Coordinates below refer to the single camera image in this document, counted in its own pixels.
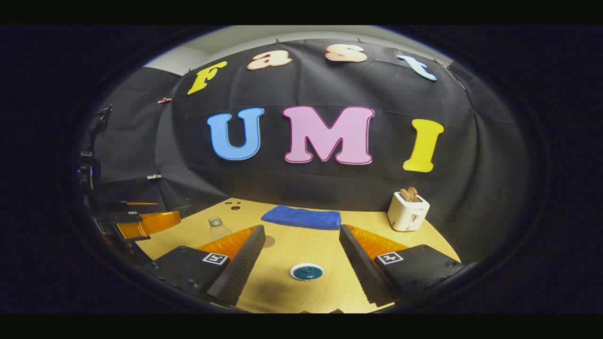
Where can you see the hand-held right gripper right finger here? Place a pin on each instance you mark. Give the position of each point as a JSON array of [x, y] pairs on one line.
[[362, 268]]

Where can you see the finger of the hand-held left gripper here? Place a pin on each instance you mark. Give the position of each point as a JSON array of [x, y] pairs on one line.
[[122, 206], [150, 222]]

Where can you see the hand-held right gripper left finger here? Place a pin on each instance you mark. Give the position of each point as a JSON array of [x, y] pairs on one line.
[[242, 268]]

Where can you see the round grey coaster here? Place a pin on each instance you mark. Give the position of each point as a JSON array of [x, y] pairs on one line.
[[269, 241]]

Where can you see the clear plastic water bottle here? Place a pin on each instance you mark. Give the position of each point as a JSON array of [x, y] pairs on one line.
[[217, 229]]

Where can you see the white toaster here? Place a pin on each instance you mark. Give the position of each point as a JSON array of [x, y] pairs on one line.
[[406, 214]]

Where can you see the blue folded towel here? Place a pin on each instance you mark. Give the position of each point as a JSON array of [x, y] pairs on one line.
[[301, 218]]

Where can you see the black backdrop cloth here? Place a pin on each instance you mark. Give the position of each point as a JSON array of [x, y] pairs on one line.
[[330, 188]]

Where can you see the toast slices in toaster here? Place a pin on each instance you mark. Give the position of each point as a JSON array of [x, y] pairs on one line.
[[409, 194]]

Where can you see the copper backdrop clip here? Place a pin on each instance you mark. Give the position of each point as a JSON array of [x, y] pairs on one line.
[[165, 100]]

